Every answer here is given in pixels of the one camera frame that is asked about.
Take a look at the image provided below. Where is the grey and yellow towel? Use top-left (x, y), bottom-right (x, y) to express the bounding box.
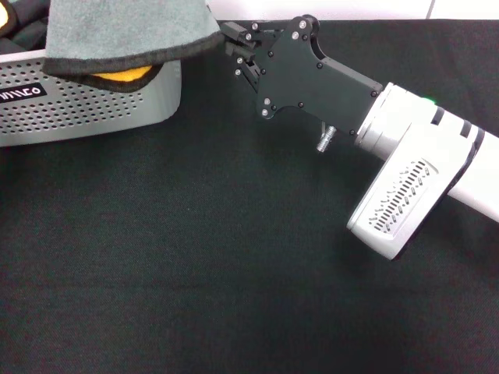
top-left (41, 0), bottom-right (227, 94)

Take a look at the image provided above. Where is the grey perforated storage box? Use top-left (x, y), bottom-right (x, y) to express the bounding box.
top-left (0, 48), bottom-right (183, 148)

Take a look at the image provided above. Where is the right gripper cable with plug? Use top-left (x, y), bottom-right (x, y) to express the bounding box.
top-left (316, 121), bottom-right (338, 153)

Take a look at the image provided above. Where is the yellow towel with black trim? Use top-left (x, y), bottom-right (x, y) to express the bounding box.
top-left (0, 0), bottom-right (20, 36)

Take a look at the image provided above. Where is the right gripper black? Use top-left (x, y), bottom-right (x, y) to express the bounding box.
top-left (220, 14), bottom-right (384, 137)

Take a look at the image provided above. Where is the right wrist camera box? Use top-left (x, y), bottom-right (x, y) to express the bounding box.
top-left (346, 128), bottom-right (476, 262)

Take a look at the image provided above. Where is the black cloth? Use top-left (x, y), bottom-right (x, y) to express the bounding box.
top-left (0, 0), bottom-right (51, 55)

